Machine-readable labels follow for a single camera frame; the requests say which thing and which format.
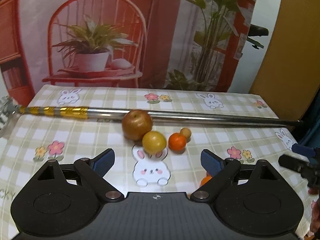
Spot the orange tangerine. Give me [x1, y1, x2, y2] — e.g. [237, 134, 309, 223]
[200, 176, 212, 186]
[168, 133, 187, 151]

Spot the small tan longan fruit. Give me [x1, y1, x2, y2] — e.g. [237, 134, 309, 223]
[180, 127, 192, 140]

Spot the yellow-green round fruit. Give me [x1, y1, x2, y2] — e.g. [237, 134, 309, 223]
[142, 131, 167, 155]

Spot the right hand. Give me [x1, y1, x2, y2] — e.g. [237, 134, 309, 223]
[308, 188, 320, 233]

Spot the orange tangerine on table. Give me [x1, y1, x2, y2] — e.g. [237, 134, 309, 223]
[200, 176, 212, 186]

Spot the long metal pole gold band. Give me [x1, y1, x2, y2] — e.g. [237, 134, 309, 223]
[1, 96, 303, 127]

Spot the red-brown apple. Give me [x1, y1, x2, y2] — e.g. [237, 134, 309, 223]
[121, 109, 153, 141]

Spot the checkered bunny tablecloth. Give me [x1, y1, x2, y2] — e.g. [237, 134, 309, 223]
[1, 85, 316, 239]

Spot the brown wooden board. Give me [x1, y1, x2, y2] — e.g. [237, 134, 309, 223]
[250, 0, 319, 120]

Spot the black clamp on backdrop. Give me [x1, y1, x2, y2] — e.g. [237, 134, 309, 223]
[246, 24, 269, 49]

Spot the printed chair plant backdrop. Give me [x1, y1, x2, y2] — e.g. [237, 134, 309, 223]
[1, 0, 256, 105]

